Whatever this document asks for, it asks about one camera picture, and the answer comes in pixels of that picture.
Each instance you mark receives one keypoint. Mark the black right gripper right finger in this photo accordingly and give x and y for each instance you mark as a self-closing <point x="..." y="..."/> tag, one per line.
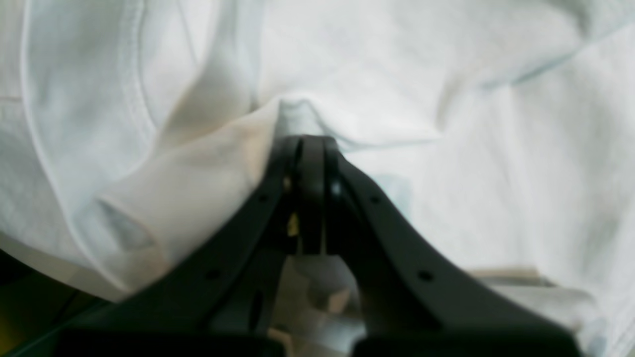
<point x="415" y="302"/>

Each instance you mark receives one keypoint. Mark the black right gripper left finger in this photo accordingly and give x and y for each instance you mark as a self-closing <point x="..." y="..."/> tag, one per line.
<point x="219" y="301"/>

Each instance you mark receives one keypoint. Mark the white T-shirt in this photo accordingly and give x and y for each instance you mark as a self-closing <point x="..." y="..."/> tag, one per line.
<point x="503" y="130"/>

